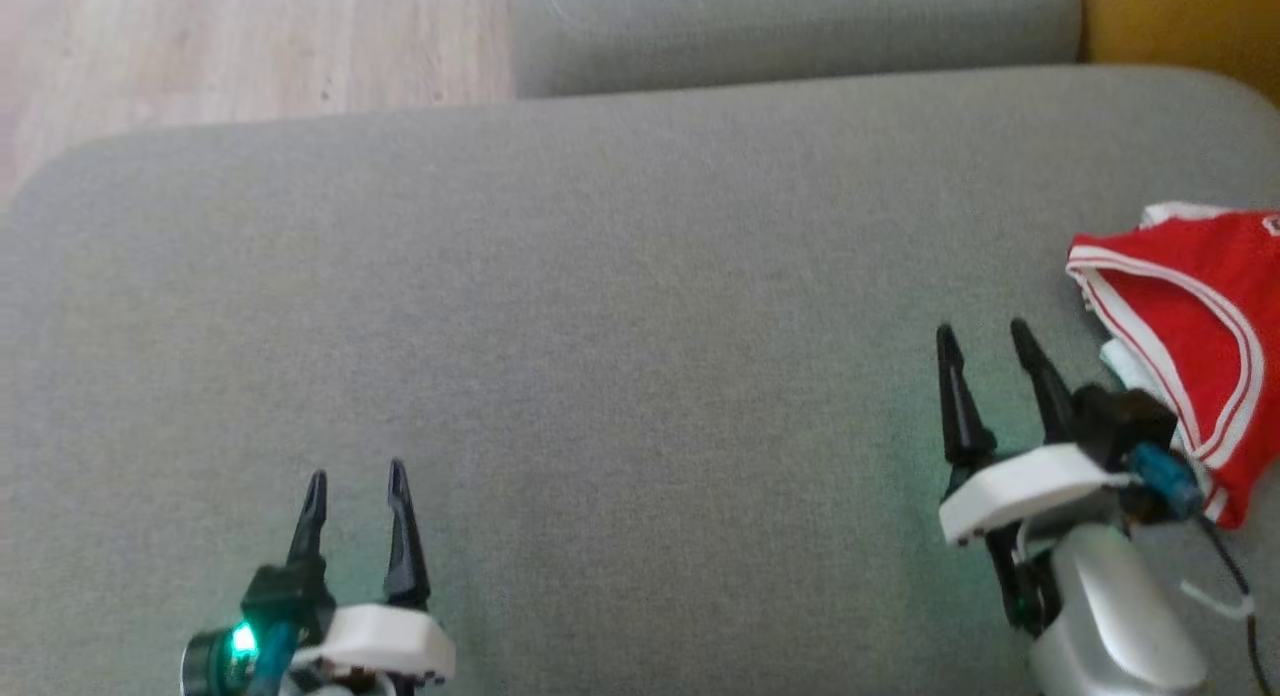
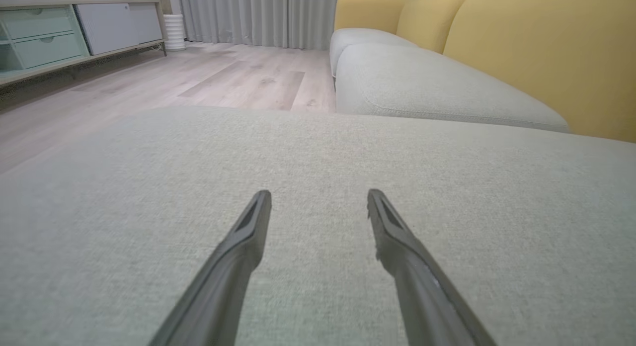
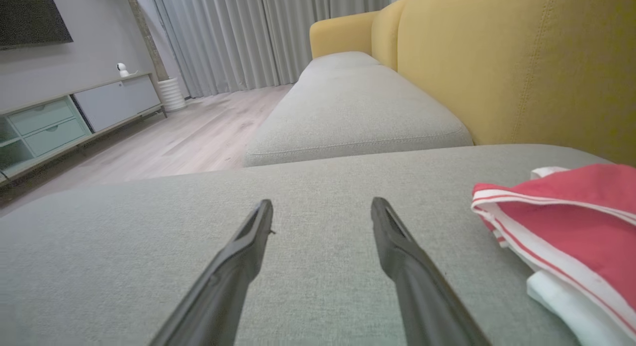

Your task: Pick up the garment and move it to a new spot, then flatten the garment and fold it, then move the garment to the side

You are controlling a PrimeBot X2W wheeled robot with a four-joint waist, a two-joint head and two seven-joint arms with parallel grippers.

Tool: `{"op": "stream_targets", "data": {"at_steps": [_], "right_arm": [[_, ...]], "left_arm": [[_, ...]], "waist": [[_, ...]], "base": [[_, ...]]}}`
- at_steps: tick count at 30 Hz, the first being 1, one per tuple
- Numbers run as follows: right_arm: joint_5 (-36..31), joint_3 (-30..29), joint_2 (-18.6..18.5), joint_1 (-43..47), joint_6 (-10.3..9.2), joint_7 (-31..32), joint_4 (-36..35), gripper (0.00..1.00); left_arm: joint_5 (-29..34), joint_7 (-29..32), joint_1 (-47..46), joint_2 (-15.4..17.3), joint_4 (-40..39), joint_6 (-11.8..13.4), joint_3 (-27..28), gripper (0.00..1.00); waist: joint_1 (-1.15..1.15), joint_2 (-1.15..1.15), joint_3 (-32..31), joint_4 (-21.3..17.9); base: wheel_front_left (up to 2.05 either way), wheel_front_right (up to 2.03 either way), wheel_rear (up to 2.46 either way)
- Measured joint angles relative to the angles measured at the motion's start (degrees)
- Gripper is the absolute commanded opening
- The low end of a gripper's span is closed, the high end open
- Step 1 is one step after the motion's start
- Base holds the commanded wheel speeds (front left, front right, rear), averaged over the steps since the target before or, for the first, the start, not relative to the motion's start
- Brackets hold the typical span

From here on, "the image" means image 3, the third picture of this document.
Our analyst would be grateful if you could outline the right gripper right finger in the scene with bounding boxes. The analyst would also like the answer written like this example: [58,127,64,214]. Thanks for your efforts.
[370,197,492,346]

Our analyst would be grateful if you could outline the grey pleated curtain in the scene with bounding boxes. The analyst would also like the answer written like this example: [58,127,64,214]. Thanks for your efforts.
[132,0,392,99]

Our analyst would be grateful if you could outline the mint green cabinet drawer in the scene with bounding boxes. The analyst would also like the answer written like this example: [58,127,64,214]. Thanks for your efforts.
[7,97,75,136]
[24,117,91,158]

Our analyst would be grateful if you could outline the large grey sofa seat cushion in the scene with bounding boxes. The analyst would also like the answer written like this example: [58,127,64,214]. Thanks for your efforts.
[0,144,636,346]

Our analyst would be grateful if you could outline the yellow sofa armrest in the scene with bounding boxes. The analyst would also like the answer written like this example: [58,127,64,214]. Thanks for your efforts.
[309,11,379,59]

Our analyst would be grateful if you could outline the small grey sofa seat cushion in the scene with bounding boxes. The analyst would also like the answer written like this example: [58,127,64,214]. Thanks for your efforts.
[298,51,382,74]

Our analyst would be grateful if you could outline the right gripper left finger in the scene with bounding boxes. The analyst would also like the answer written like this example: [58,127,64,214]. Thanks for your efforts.
[149,199,274,346]

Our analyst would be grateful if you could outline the indoor tree trunk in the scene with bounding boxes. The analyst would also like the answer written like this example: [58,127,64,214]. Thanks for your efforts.
[106,0,170,83]

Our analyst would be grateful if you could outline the red basketball jersey white sleeves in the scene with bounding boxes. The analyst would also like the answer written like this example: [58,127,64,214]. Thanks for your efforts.
[471,163,636,346]

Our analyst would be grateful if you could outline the black wall television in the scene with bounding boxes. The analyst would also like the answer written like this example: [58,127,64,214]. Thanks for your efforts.
[0,0,74,51]

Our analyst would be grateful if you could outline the white ribbed plant pot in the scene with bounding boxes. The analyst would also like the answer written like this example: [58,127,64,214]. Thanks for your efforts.
[157,77,187,112]

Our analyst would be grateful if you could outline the narrow yellow sofa backrest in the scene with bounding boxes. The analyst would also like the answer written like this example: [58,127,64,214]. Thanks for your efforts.
[371,0,414,72]

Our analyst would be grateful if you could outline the wide yellow sofa backrest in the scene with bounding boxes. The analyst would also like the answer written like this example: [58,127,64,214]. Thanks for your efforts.
[397,0,636,167]

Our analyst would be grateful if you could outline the medium grey sofa seat cushion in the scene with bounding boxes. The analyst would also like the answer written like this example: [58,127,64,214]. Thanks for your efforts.
[242,64,474,168]

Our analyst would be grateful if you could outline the low wooden TV cabinet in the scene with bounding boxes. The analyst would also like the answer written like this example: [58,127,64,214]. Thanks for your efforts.
[0,72,168,187]

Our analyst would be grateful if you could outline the grey cabinet door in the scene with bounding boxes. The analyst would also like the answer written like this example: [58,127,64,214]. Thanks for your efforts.
[74,75,162,133]

